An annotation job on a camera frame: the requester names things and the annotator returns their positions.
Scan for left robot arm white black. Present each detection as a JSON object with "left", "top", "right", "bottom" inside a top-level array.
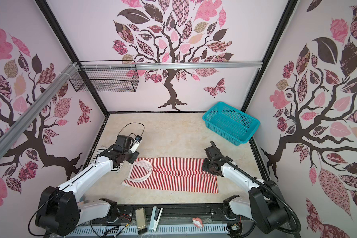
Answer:
[{"left": 32, "top": 135, "right": 142, "bottom": 237}]

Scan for white slotted cable duct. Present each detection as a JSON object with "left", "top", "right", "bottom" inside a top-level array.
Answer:
[{"left": 74, "top": 224, "right": 230, "bottom": 238}]

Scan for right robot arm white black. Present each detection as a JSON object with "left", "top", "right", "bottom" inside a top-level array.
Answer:
[{"left": 202, "top": 141, "right": 301, "bottom": 235}]

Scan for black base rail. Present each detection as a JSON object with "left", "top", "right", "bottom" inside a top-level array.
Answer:
[{"left": 86, "top": 202, "right": 256, "bottom": 225}]

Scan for teal plastic basket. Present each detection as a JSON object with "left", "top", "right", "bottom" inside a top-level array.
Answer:
[{"left": 202, "top": 102, "right": 260, "bottom": 146}]

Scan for silver rectangular block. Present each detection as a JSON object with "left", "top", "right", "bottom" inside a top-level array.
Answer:
[{"left": 135, "top": 208, "right": 147, "bottom": 235}]

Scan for red white striped tank top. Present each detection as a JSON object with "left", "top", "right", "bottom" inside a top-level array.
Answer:
[{"left": 122, "top": 157, "right": 219, "bottom": 194}]

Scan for black corrugated cable hose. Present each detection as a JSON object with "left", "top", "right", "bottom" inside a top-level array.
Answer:
[{"left": 223, "top": 157, "right": 301, "bottom": 238}]

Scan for red white teeth toy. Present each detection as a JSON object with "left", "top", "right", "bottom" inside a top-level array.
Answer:
[{"left": 192, "top": 217, "right": 204, "bottom": 229}]

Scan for black wire basket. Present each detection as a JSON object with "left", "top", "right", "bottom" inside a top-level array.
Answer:
[{"left": 69, "top": 59, "right": 139, "bottom": 93}]

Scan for aluminium rail back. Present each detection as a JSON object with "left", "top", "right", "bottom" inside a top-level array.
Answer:
[{"left": 80, "top": 61, "right": 263, "bottom": 70}]

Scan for aluminium rail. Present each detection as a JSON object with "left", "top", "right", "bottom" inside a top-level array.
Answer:
[
  {"left": 80, "top": 61, "right": 263, "bottom": 70},
  {"left": 0, "top": 62, "right": 79, "bottom": 159}
]

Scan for aluminium rail left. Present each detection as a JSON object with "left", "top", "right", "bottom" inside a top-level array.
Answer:
[{"left": 0, "top": 62, "right": 79, "bottom": 159}]

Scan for black white striped tank top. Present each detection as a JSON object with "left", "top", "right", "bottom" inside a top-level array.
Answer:
[{"left": 93, "top": 147, "right": 123, "bottom": 174}]

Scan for white stapler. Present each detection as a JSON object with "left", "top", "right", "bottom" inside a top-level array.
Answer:
[{"left": 149, "top": 206, "right": 163, "bottom": 232}]

